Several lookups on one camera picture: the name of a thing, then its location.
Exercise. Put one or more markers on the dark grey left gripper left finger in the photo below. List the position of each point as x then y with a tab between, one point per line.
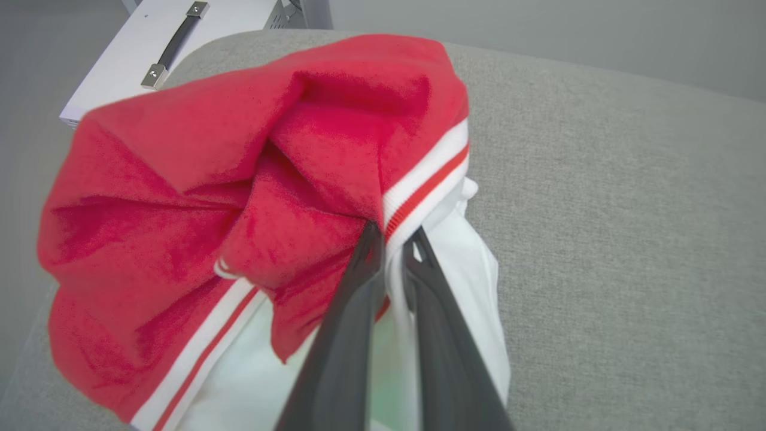
344	347

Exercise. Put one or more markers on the white cabinet box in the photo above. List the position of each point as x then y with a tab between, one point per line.
128	48

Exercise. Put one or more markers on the grey metal frame post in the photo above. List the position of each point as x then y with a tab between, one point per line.
316	13

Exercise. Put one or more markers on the red and white jersey garment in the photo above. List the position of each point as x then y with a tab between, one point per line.
179	197

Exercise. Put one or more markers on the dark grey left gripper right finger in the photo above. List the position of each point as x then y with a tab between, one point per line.
446	365

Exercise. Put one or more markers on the grey fabric sofa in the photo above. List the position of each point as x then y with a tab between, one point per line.
628	239

